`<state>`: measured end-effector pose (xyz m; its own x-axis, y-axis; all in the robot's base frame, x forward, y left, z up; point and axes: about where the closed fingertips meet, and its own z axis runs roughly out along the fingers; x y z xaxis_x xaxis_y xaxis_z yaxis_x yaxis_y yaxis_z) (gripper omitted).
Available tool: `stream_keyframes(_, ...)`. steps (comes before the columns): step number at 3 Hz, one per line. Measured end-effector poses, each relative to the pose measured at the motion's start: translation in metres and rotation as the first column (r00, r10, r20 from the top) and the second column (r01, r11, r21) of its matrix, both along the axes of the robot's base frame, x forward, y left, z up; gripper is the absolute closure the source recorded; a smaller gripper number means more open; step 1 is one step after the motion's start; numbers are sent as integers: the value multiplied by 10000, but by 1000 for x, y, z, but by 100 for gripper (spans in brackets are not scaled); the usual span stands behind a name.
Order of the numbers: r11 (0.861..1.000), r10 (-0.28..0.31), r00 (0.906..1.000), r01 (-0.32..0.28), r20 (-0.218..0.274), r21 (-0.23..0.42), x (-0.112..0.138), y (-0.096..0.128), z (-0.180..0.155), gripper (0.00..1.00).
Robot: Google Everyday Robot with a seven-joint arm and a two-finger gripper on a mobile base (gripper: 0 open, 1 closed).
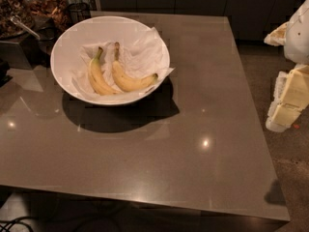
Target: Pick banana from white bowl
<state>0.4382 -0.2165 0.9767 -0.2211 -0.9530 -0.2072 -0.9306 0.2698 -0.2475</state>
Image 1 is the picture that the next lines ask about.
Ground metal scoop handle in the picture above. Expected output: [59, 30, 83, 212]
[11, 15, 41, 40]

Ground white paper towel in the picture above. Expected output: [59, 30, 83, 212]
[71, 28, 173, 105]

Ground dark wire basket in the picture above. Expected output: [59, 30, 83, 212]
[68, 3, 91, 25]

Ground glass jar with snacks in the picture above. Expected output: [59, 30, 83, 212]
[0, 0, 35, 39]

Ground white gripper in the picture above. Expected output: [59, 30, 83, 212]
[264, 0, 309, 132]

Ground black cable on floor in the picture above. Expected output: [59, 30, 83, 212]
[0, 216, 35, 232]

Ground white round bowl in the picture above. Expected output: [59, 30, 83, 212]
[49, 14, 172, 106]

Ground yellow banana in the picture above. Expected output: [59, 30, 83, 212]
[112, 42, 158, 92]
[88, 46, 119, 96]

